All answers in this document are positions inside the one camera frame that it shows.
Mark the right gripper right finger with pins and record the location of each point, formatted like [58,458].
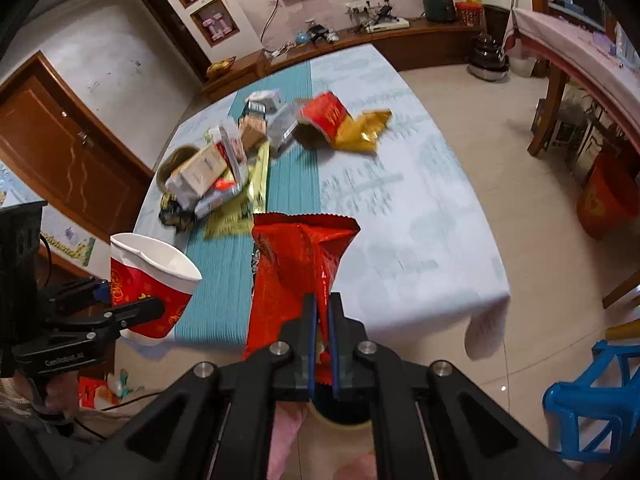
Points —
[349,377]

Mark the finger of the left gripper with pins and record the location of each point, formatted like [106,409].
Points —
[133,314]

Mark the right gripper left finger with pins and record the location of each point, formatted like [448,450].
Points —
[297,376]

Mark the red white paper cup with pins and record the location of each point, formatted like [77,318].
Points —
[143,267]

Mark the red snack bag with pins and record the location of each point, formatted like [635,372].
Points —
[298,254]

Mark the black gold floral wrapper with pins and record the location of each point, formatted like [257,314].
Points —
[174,216]

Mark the yellow green tea bag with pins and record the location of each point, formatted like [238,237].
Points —
[236,217]

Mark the brown paper bowl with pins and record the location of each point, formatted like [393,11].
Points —
[174,160]

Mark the gold foil wrapper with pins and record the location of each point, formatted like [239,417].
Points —
[360,134]

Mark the red fries carton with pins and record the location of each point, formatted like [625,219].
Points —
[318,121]

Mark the brown cardboard box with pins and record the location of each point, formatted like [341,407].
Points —
[253,131]

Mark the wooden door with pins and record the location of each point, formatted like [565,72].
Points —
[63,152]

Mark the white teal tablecloth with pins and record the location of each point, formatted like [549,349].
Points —
[425,257]

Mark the blue plastic stool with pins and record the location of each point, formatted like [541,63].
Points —
[596,415]

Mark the grey white carton box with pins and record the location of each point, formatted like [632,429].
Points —
[270,100]

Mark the yellow fruit bowl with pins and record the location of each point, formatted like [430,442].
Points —
[220,68]

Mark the red bucket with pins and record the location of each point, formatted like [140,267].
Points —
[610,198]

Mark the wooden tv cabinet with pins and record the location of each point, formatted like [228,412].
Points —
[422,44]

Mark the black rice cooker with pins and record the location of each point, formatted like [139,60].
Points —
[487,62]

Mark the white set-top box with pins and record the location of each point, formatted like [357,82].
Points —
[386,25]

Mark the dark green air fryer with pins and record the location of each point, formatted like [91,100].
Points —
[440,11]

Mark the red basket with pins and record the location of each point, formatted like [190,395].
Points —
[470,13]

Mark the dining table pink cloth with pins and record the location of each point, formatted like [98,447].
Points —
[573,54]

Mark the wall display shelf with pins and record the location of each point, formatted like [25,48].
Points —
[219,27]

